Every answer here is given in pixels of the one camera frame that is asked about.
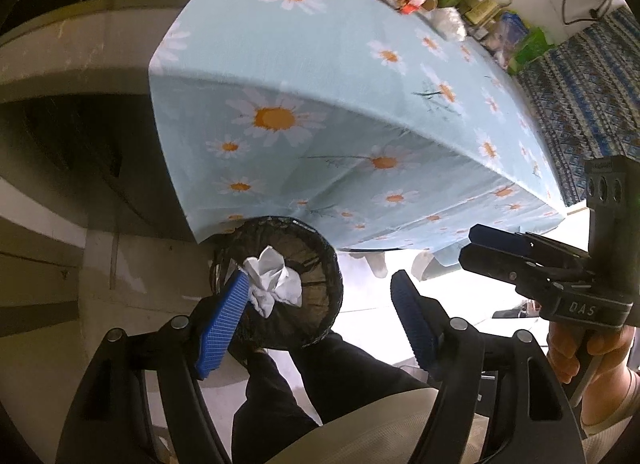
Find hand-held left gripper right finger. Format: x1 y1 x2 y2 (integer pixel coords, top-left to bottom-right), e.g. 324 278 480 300
390 269 588 464

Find person's beige shirt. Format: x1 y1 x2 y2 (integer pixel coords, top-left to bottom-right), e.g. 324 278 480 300
260 386 451 464

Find person's right forearm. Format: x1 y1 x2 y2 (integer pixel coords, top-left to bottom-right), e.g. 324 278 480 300
580 371 640 437

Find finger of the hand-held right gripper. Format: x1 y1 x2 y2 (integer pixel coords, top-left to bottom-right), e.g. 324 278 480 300
458 243 595 304
469 224 591 265

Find blue daisy-print tablecloth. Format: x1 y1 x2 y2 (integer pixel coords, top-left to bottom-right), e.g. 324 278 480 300
148 0 568 270

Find person's black trousers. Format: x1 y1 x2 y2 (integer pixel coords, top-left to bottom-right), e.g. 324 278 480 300
232 331 436 464

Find person's right hand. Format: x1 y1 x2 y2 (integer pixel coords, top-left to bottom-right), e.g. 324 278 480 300
546 323 640 387

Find green plastic bag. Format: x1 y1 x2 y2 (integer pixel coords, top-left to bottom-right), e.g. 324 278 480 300
507 27 558 76

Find blue white plastic bag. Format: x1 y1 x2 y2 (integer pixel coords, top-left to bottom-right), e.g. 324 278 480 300
487 12 531 68

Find white tissue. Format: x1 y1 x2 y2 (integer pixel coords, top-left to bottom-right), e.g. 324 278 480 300
243 245 304 319

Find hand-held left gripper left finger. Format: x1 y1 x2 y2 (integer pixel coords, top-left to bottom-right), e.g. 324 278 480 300
55 271 251 464

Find black mesh trash bin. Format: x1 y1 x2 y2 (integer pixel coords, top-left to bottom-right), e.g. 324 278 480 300
209 215 346 350

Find blue patterned curtain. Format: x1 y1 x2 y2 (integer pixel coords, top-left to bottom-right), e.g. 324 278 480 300
515 7 640 207

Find olive bottle yellow cap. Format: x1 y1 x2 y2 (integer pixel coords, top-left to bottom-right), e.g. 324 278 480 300
460 0 521 28

